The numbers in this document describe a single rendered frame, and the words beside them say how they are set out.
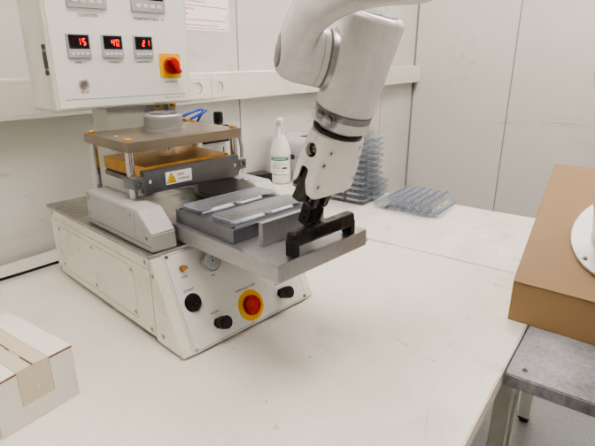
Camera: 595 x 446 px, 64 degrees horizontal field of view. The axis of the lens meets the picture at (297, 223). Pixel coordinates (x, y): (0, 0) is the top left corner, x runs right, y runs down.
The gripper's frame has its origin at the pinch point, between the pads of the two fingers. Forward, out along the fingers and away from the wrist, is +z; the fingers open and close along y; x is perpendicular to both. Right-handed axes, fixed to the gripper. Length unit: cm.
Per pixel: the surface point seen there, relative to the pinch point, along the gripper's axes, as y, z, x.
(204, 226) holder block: -10.0, 8.3, 13.5
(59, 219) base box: -17, 32, 55
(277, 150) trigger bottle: 70, 35, 72
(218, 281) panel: -5.5, 21.7, 11.9
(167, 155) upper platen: -0.9, 9.5, 39.4
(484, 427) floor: 92, 94, -37
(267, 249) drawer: -7.7, 5.0, 0.4
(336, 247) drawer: 2.4, 3.9, -5.2
